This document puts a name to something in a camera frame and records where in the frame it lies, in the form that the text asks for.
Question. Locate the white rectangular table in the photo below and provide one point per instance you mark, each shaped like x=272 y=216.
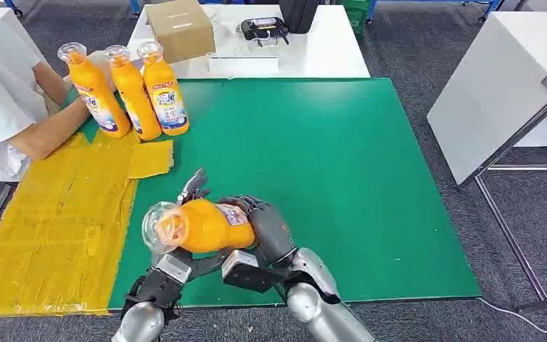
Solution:
x=325 y=52

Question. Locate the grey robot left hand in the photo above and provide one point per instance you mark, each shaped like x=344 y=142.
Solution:
x=195 y=184

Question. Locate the person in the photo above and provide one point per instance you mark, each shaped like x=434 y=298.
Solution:
x=0 y=94

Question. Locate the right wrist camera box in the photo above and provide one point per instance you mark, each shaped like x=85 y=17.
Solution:
x=247 y=274

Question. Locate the grey metal table frame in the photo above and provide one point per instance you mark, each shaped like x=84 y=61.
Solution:
x=514 y=231

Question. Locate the orange drink bottle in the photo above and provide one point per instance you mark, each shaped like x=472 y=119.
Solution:
x=165 y=89
x=134 y=99
x=207 y=229
x=96 y=94

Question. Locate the white square table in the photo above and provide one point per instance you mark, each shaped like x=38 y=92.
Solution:
x=495 y=94

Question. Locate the brown cardboard box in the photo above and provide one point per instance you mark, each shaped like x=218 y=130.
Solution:
x=181 y=30

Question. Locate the green plastic crate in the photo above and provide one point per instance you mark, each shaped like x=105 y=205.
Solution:
x=356 y=15

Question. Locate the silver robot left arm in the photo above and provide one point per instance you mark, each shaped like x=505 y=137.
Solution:
x=141 y=323

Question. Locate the large yellow sheet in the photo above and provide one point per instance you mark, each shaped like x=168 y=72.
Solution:
x=51 y=236

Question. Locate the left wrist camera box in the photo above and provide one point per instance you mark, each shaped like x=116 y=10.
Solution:
x=165 y=281

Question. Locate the black handheld controller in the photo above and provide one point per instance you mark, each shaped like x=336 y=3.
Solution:
x=263 y=28

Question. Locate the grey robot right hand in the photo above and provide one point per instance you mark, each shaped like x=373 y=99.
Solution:
x=273 y=231

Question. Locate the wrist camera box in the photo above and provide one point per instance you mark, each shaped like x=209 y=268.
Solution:
x=247 y=274
x=165 y=281

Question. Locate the green table mat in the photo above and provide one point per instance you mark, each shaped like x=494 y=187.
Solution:
x=302 y=179

